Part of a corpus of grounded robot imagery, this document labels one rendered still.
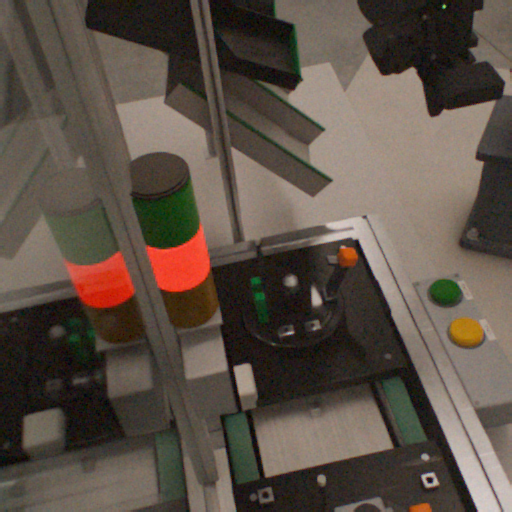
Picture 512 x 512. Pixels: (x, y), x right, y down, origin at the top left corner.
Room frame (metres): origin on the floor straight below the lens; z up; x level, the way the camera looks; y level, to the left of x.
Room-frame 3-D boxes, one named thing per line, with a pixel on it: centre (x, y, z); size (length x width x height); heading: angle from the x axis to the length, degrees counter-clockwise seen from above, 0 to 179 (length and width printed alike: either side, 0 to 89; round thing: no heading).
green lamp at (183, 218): (0.40, 0.06, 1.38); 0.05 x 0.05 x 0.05
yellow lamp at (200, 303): (0.40, 0.06, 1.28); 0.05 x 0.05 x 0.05
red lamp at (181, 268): (0.40, 0.06, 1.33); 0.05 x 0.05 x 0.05
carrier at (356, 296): (0.60, -0.05, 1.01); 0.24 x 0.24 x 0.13; 5
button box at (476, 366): (0.53, -0.26, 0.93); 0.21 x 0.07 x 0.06; 5
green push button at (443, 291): (0.60, -0.26, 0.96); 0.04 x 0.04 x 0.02
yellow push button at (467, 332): (0.53, -0.26, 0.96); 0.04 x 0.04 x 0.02
